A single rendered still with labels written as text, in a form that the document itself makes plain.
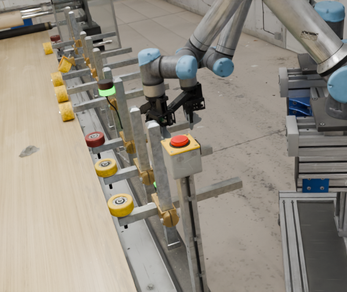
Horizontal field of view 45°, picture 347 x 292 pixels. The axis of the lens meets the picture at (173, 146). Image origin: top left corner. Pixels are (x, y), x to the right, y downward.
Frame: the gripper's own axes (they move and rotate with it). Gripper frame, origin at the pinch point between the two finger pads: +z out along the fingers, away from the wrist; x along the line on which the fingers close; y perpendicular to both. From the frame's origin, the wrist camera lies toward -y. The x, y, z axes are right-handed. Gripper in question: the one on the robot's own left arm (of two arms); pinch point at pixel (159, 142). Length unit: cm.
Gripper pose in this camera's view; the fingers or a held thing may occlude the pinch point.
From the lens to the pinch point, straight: 156.7
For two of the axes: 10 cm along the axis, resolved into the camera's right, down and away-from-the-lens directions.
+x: 7.7, -3.9, 5.0
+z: 1.3, 8.6, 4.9
